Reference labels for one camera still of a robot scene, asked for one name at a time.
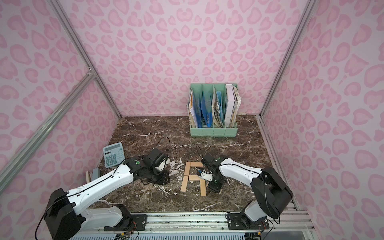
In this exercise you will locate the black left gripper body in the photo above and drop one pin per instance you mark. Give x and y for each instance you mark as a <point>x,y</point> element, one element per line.
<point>163,177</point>

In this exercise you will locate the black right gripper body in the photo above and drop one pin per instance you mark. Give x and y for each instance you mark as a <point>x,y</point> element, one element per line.
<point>214,184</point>

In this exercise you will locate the wooden block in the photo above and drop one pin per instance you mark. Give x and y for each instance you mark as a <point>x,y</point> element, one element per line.
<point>194,178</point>
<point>196,165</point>
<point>184,184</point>
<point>203,188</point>
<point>187,169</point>

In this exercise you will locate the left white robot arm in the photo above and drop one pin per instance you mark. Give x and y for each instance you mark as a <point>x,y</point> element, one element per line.
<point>68,213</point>

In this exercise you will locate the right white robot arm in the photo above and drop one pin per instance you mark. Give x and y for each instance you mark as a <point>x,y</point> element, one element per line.
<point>271,192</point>

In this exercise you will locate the teal desk calculator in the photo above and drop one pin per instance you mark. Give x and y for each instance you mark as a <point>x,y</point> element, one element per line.
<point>113,155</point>

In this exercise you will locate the clear sleeve printed paper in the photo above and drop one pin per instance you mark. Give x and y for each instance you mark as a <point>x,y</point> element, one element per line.
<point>191,111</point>

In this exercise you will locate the teal cream stapler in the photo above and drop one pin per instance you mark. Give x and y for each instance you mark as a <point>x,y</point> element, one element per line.
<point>92,175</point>

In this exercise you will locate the blue plastic folders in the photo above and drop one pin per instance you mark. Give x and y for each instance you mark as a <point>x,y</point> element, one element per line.
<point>205,115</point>

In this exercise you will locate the green plastic file organizer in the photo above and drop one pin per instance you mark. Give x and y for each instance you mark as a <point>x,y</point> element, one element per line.
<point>212,110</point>

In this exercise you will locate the teal mesh folder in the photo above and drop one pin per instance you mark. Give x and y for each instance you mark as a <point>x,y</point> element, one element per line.
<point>220,105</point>

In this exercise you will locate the white thick binder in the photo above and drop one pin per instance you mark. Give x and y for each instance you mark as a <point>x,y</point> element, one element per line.
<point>229,104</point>

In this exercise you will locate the stack of paper magazines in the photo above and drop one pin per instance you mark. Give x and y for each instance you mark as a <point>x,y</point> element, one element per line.
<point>237,104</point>

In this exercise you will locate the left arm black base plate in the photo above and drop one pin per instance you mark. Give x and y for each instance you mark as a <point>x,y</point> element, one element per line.
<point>135,222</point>

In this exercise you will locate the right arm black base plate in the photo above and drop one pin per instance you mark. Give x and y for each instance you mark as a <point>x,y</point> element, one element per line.
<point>239,221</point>

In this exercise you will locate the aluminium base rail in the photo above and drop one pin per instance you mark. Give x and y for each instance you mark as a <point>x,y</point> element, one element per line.
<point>215,222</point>

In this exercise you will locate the diagonal aluminium frame bar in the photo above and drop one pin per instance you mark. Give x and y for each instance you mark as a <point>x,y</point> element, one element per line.
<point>19,160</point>

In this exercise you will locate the left rear aluminium post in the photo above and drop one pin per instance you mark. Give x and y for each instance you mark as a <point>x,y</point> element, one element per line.
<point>79,46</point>

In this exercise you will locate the aluminium corner frame post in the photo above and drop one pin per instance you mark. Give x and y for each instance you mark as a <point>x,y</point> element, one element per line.
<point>303,22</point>

